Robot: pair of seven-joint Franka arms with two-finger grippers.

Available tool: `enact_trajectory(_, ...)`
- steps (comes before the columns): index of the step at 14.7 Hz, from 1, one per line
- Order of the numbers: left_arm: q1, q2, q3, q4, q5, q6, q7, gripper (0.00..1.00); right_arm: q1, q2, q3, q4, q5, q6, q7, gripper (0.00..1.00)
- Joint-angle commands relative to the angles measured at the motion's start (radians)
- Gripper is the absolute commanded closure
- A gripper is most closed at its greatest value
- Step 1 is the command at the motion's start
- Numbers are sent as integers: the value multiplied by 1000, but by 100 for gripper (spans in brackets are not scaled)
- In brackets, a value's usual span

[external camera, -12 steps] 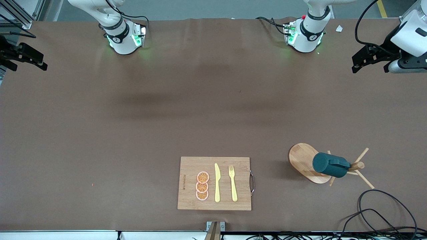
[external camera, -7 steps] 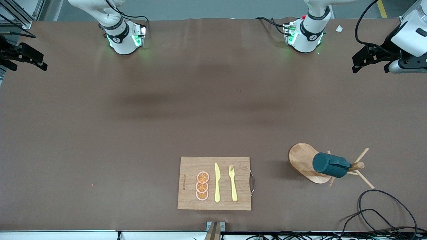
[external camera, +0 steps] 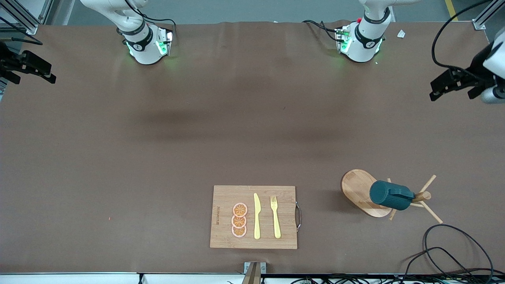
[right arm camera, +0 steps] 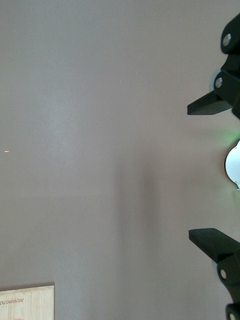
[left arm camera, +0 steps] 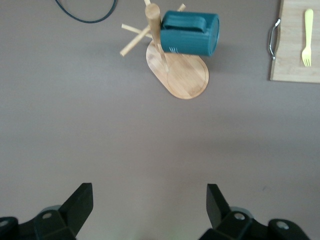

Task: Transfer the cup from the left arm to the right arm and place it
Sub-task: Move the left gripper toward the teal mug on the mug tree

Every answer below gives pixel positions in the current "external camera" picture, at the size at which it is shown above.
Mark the wooden mug tree stand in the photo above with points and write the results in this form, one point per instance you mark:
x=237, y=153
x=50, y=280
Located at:
x=357, y=187

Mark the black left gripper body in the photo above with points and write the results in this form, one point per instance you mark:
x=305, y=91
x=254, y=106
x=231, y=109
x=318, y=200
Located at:
x=476, y=68

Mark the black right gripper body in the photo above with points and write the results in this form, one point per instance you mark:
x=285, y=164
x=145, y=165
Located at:
x=8, y=63

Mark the wooden cutting board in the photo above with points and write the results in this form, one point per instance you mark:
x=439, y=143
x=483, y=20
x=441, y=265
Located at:
x=284, y=236

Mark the white paper scrap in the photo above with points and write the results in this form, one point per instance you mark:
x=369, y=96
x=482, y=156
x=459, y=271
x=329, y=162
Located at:
x=401, y=34

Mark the aluminium frame profile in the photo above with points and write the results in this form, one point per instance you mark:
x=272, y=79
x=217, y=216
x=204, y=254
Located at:
x=27, y=25
x=483, y=19

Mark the yellow plastic knife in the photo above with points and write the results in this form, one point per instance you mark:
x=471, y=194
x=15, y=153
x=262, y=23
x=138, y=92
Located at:
x=257, y=221

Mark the yellow plastic fork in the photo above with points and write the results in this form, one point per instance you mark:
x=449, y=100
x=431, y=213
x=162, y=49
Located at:
x=276, y=225

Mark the orange slice toy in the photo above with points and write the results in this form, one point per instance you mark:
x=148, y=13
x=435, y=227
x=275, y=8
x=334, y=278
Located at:
x=239, y=221
x=240, y=209
x=239, y=232

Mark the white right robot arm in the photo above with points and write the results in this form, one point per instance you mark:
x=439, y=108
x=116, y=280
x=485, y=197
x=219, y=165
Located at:
x=144, y=51

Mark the metal table edge bracket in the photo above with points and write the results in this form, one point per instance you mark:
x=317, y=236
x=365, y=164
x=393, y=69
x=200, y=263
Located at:
x=254, y=270

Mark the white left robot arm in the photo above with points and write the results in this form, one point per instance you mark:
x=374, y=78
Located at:
x=365, y=43

